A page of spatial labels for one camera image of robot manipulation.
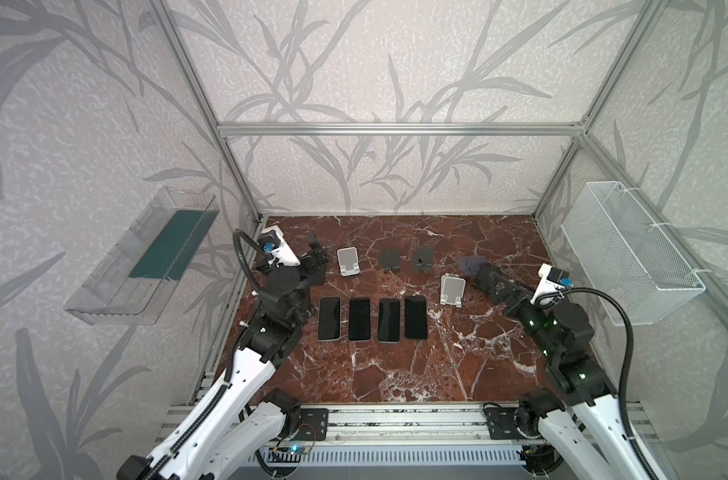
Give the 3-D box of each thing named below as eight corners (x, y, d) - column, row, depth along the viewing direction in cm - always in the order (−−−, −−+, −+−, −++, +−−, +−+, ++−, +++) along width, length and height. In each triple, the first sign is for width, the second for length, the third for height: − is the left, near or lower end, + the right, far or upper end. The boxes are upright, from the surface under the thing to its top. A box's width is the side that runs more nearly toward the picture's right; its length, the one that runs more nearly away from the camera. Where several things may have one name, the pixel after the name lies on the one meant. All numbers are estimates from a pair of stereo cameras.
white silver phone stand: (439, 304, 98) (442, 294, 92) (441, 275, 105) (444, 265, 100) (461, 308, 97) (465, 298, 92) (461, 278, 104) (465, 268, 99)
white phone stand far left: (341, 276, 105) (338, 261, 98) (339, 264, 108) (336, 248, 101) (360, 273, 105) (358, 258, 98) (357, 261, 109) (355, 245, 102)
